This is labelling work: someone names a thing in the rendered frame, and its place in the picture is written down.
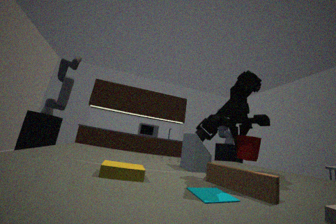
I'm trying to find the brown rectangular bar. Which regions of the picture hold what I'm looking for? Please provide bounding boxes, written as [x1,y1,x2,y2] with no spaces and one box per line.
[206,163,280,205]

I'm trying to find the yellow rectangular block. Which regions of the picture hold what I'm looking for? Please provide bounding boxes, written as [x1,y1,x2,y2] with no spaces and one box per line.
[99,160,146,183]

